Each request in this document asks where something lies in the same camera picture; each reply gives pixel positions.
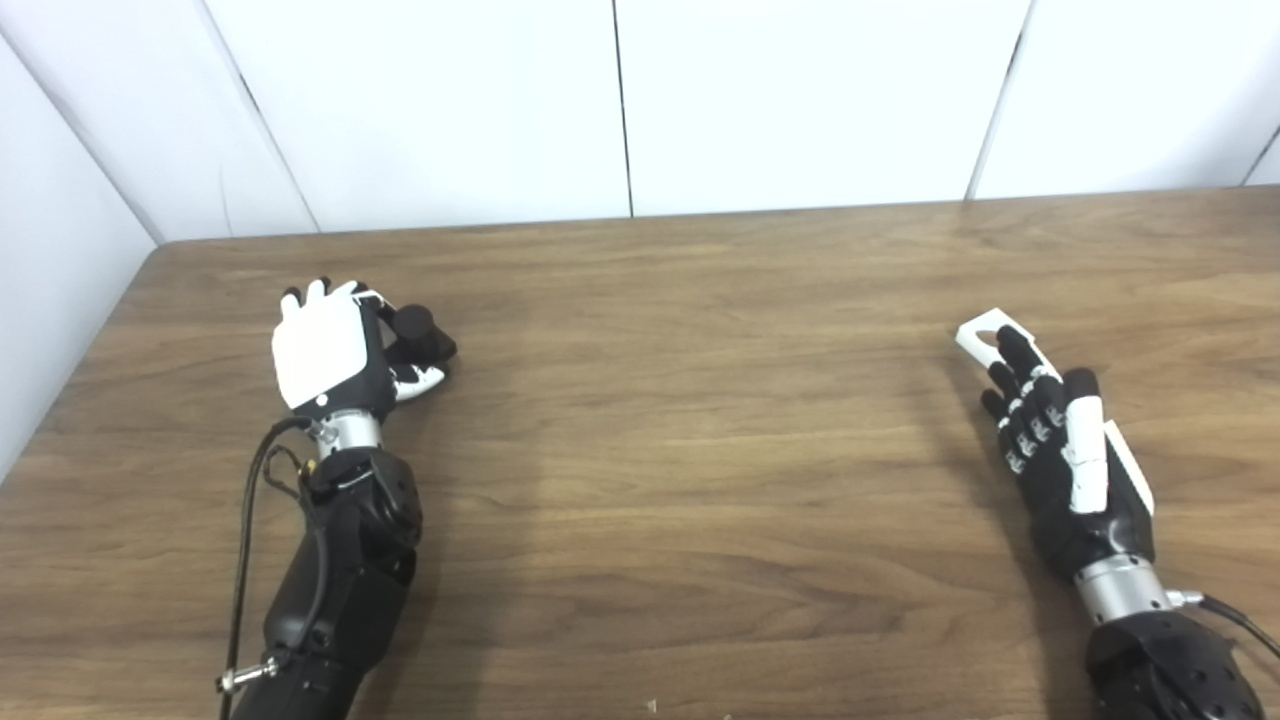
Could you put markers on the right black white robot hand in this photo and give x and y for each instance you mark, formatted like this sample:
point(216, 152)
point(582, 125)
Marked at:
point(1085, 455)

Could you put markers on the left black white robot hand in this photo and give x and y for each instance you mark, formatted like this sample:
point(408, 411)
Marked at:
point(320, 345)

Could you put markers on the black peg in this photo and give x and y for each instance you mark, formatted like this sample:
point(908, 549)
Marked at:
point(420, 335)

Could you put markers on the white square piece with hole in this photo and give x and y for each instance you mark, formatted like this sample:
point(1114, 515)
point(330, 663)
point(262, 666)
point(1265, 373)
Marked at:
point(972, 338)

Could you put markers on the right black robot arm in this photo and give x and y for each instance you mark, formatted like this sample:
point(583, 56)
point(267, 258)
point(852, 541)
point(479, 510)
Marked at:
point(1165, 670)

